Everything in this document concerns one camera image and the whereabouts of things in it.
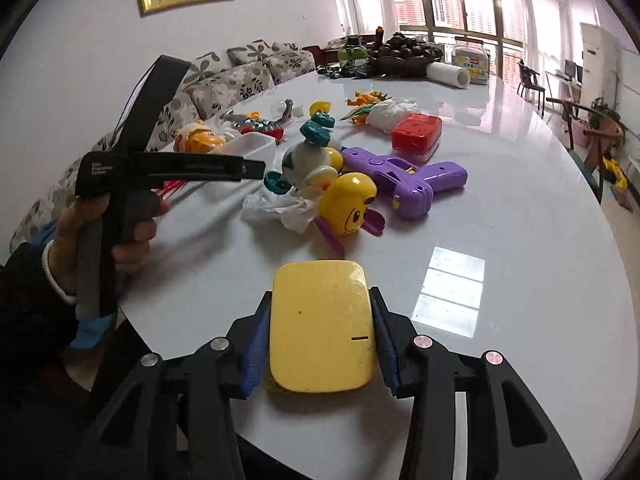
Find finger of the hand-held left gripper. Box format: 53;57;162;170
145;151;267;187
110;54;193;153

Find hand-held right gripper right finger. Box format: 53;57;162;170
368;287;583;480

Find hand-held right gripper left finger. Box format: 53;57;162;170
65;291;273;480

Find yellow plastic case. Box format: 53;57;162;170
269;260;378;395

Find silver red action figure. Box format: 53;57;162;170
220;99;303;141

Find person's left forearm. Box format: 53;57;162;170
0;242;123;411

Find person's left hand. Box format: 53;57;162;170
52;196;171;295

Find orange yellow round toy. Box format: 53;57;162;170
173;120;241;154

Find pink plastic sticks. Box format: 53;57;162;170
152;182;192;202

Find clear plastic container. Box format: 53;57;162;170
207;132;277;162

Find floral patterned sofa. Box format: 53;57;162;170
10;37;317;256

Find crumpled white tissue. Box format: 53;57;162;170
241;191;321;235

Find white toy with teal wheels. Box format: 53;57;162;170
263;112;346;198

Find yellow egg toy purple wings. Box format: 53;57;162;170
312;172;387;256

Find purple toy gun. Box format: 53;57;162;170
341;146;469;220

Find green bottles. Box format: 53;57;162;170
337;35;371;62

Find white plastic bag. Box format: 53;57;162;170
366;97;420;135

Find red plastic box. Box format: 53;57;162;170
391;113;444;163

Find basket of dark fruit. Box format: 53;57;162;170
369;32;445;78

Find white paper towel roll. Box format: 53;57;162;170
426;61;471;89

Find wooden armchair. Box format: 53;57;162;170
545;95;628;198

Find clear plastic jar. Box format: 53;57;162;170
451;42;492;86

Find large window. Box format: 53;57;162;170
330;0;576;61

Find dark wooden chair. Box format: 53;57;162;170
517;59;546;106

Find potted plant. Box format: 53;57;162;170
587;97;626;136

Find white standing air conditioner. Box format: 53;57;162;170
580;22;621;111

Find white bead bracelet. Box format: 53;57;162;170
42;240;78;306

